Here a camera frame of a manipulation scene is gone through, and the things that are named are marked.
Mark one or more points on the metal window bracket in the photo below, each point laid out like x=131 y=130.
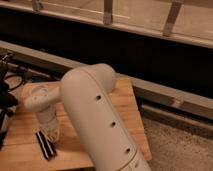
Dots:
x=172 y=17
x=108 y=12
x=36 y=5

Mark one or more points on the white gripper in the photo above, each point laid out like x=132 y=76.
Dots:
x=49 y=124

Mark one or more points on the metal window bracket left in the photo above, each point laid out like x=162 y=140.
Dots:
x=36 y=5

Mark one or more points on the metal window bracket right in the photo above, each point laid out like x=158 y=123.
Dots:
x=172 y=17

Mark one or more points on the metal window bracket middle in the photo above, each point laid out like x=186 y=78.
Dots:
x=108 y=12

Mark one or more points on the white plastic cup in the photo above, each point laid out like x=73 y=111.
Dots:
x=39 y=90

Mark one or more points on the black equipment at left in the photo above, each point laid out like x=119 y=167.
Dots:
x=7 y=100

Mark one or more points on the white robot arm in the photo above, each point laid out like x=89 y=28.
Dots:
x=84 y=93

